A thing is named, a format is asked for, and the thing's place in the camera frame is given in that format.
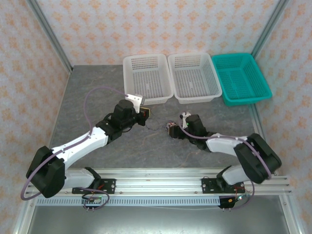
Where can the grey metal shelf sheet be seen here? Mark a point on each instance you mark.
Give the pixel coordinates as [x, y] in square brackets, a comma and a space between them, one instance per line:
[158, 219]

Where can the white perforated plastic basket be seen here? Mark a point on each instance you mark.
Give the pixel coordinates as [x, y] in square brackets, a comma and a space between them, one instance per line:
[148, 80]
[193, 78]

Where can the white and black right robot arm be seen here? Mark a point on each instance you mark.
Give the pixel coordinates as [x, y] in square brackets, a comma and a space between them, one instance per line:
[221, 146]

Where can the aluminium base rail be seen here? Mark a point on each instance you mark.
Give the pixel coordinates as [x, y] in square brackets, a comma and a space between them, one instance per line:
[158, 181]

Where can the small controller board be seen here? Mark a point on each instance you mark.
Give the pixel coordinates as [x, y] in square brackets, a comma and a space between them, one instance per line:
[231, 201]
[93, 201]

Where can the aluminium frame post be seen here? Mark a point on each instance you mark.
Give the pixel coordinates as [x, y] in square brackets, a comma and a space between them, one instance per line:
[48, 34]
[269, 26]

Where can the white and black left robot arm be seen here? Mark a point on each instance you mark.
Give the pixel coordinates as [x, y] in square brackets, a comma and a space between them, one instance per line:
[80, 143]

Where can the teal perforated plastic basket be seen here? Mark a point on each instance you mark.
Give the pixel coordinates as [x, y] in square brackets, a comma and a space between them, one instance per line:
[240, 78]

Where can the aluminium table edge rail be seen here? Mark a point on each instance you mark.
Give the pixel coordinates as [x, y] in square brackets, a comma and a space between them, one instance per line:
[22, 219]
[291, 219]

